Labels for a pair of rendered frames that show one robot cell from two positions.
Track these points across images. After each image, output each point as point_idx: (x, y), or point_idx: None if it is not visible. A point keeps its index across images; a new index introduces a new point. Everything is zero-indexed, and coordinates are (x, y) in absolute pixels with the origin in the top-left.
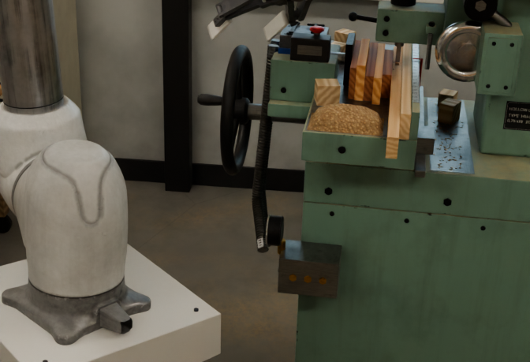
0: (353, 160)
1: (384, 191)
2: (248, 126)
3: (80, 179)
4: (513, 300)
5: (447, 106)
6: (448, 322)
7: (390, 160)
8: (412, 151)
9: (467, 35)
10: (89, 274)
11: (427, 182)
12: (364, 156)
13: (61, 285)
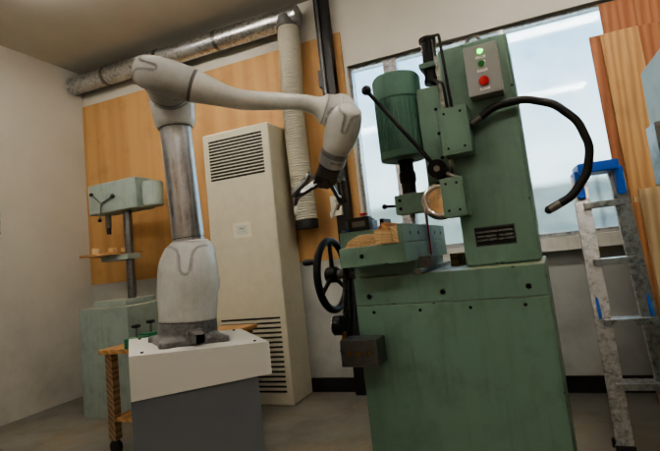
0: (369, 262)
1: (402, 291)
2: None
3: (181, 250)
4: (508, 363)
5: (454, 253)
6: (467, 387)
7: (390, 257)
8: (402, 249)
9: (436, 191)
10: (183, 307)
11: (426, 280)
12: (375, 258)
13: (167, 315)
